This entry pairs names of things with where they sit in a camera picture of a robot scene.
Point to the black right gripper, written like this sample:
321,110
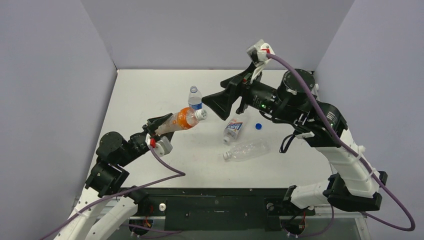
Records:
239,96

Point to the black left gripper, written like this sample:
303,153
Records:
154,123

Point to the blue label water bottle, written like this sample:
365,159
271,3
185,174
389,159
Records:
195,98

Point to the orange drink bottle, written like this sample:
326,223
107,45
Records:
185,119

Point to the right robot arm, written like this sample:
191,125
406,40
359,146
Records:
293,109

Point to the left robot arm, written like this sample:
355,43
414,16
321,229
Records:
104,205

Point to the white blue label bottle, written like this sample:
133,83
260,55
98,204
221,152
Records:
234,127

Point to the clear empty plastic bottle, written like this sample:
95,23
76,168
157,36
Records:
247,150

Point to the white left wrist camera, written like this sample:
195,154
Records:
161,147

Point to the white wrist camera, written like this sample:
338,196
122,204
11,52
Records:
258,55
161,147

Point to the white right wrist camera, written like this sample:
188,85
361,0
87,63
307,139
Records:
258,55

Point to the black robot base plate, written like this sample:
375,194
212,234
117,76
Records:
216,209

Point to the aluminium table edge rail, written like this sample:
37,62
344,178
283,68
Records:
351,188

